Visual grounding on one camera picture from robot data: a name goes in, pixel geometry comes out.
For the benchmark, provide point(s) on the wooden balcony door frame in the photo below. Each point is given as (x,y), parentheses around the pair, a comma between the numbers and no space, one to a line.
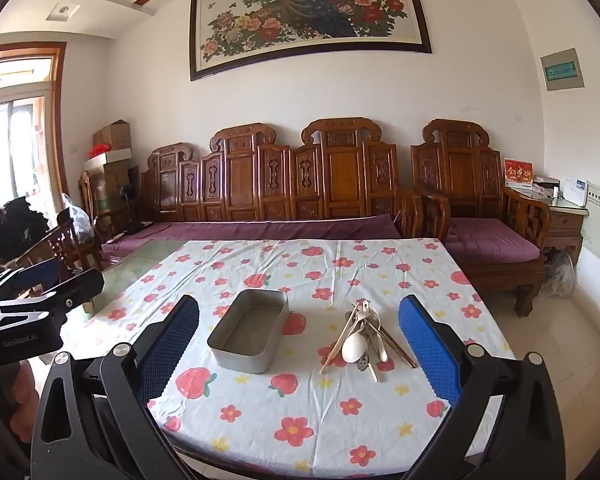
(57,125)

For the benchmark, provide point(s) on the pile of dark bags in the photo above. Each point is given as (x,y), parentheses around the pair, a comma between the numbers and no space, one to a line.
(10,225)

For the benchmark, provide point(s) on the brown cardboard box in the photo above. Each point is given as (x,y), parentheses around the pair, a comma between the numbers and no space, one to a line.
(112,135)

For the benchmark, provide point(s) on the white box with red items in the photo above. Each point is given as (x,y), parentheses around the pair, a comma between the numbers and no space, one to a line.
(105,160)

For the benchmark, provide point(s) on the person's left hand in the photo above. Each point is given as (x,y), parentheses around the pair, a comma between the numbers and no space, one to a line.
(24,400)

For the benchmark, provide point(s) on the large metal ladle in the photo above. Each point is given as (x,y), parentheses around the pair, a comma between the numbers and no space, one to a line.
(355,347)

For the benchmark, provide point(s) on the rectangular metal tin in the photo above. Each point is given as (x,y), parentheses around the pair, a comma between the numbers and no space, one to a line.
(230,355)

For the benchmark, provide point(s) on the carved wooden armchair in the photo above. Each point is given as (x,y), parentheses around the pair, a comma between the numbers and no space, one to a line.
(460,170)

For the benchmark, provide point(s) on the white router box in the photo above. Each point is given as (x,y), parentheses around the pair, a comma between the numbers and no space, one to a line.
(575,191)

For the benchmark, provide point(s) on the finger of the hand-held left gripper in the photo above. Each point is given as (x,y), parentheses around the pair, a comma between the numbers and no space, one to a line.
(35,276)
(80,287)

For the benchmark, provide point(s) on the purple sofa cushion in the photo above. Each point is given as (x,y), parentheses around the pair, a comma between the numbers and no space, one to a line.
(280,230)

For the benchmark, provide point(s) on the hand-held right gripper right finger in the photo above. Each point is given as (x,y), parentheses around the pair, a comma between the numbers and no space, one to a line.
(425,345)

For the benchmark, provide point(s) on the grey plastic bag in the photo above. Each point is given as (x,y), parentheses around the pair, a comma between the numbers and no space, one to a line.
(560,275)

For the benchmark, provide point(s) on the square ceiling light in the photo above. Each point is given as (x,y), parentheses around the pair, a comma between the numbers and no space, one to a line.
(64,11)

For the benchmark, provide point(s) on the small metal spoon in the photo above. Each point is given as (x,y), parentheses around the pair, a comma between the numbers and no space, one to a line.
(367,332)

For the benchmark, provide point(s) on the wall electrical panel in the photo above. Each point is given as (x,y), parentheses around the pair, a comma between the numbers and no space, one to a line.
(562,70)

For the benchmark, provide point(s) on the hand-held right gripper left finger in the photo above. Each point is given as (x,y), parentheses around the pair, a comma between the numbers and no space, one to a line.
(172,340)

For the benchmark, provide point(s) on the clear plastic bag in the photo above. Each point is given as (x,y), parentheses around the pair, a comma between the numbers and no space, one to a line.
(80,220)

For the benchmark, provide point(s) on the black standing fan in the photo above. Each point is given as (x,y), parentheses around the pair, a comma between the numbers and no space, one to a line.
(127,195)

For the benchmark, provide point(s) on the wooden side table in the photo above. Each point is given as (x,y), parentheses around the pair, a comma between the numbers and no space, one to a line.
(565,225)

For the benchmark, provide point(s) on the red greeting card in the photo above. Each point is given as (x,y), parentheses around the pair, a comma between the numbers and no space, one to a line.
(517,175)

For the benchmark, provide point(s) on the light wooden chopstick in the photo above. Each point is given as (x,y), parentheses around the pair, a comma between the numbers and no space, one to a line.
(332,352)

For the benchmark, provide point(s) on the black remote control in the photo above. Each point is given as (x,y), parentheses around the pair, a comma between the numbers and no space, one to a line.
(137,226)

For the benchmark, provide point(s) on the dark brown chopstick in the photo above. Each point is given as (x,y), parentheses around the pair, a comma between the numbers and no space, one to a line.
(397,347)

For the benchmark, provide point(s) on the tall cardboard box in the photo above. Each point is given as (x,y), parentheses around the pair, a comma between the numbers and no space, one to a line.
(112,190)

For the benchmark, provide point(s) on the floral strawberry tablecloth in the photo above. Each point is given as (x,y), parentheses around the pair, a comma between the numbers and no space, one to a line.
(305,410)

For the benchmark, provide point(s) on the wooden dining chair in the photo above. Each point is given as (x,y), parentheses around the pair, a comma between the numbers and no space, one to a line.
(87,195)
(60,245)

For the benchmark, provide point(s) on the framed peacock painting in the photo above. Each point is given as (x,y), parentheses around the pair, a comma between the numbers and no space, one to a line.
(305,15)

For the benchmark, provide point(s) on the purple armchair cushion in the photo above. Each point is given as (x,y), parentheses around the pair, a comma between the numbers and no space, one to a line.
(490,242)

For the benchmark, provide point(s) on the carved wooden sofa bench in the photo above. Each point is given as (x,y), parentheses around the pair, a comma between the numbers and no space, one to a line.
(340,170)

